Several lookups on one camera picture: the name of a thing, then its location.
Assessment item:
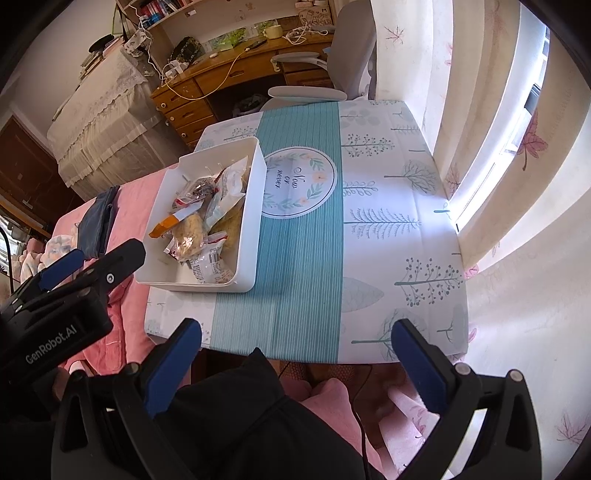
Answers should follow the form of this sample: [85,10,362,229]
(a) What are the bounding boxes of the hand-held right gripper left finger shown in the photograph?
[51,318,204,480]

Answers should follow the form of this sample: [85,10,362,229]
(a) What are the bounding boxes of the wooden door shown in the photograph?
[0,115,86,241]

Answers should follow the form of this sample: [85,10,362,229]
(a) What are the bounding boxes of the grey office chair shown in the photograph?
[259,0,377,114]

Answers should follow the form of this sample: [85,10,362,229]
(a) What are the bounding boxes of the fluffy pastel blanket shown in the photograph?
[14,233,79,282]

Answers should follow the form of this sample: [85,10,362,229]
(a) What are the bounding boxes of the stack of books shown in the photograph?
[81,37,125,79]

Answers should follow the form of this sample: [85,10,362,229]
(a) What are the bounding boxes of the window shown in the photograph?
[455,28,555,232]

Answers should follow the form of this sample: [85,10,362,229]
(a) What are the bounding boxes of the white red snack packet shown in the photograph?
[189,240,234,283]

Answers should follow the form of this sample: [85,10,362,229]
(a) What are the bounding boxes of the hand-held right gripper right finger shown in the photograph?
[392,318,542,480]

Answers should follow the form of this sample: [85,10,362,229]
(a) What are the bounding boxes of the green picture card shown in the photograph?
[208,28,259,51]

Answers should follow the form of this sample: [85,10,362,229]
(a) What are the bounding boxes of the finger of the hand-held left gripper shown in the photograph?
[78,237,147,296]
[8,248,87,308]

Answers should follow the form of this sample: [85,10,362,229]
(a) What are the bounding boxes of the lace piano cover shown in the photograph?
[46,44,195,201]

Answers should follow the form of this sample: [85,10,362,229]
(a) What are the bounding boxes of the clear round cracker packet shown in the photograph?
[166,215,208,261]

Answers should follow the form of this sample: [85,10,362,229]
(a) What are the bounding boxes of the yellow cable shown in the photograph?
[164,46,245,100]

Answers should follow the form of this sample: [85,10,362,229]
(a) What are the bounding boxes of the person's pink trousers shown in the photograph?
[277,376,439,480]

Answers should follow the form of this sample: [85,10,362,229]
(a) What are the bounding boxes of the white storage box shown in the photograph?
[135,136,267,294]

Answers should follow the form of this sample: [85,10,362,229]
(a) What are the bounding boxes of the white printed curtain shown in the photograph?
[369,0,591,480]

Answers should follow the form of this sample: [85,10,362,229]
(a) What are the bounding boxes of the large clear yellow snack bag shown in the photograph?
[208,157,252,245]

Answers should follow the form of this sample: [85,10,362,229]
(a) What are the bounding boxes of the orange snack packet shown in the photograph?
[148,211,204,239]

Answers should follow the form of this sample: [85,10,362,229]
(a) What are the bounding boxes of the wooden bookshelf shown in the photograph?
[115,0,208,35]

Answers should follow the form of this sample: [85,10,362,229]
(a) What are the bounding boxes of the person's black jacket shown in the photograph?
[152,347,386,480]

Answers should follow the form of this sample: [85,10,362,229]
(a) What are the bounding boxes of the printed teal tablecloth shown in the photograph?
[144,99,469,363]

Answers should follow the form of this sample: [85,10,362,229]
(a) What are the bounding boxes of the dark blue folded cloth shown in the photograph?
[76,186,122,259]

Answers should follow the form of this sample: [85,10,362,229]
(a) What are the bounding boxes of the wooden desk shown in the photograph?
[151,32,338,148]

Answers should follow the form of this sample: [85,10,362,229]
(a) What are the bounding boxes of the dark patterned pouch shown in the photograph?
[168,37,204,63]

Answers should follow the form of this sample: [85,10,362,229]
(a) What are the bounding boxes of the white printed box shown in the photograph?
[295,0,333,28]

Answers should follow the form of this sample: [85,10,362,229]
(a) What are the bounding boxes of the pink bedding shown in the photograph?
[53,173,195,377]

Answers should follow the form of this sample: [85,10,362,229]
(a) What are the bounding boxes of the white printed cloth bag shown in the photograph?
[124,30,151,54]

